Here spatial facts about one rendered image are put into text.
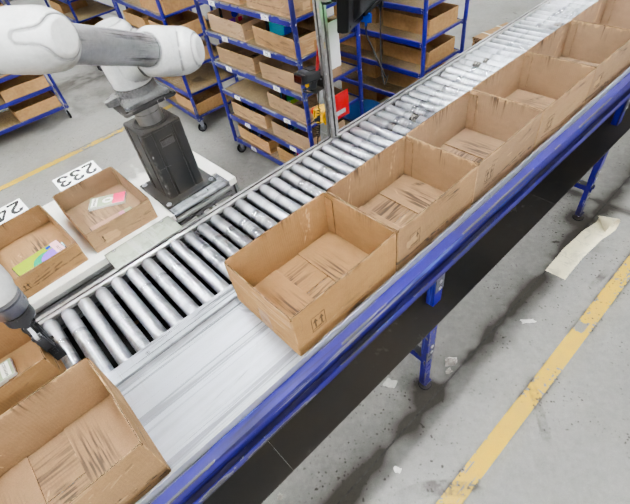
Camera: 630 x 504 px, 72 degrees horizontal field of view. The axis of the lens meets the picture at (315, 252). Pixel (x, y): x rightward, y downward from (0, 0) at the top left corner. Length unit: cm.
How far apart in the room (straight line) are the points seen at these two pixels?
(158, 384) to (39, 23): 88
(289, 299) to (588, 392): 145
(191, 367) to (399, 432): 107
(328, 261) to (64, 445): 85
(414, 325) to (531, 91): 121
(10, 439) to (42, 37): 90
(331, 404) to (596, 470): 114
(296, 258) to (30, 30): 88
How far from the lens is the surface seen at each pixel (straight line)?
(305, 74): 202
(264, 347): 123
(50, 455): 133
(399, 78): 352
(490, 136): 192
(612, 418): 227
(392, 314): 136
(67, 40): 121
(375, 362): 147
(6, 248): 224
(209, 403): 120
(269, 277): 137
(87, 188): 225
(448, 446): 204
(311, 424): 139
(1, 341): 176
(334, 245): 142
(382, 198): 159
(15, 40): 121
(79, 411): 132
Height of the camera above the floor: 190
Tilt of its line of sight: 46 degrees down
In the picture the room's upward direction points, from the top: 10 degrees counter-clockwise
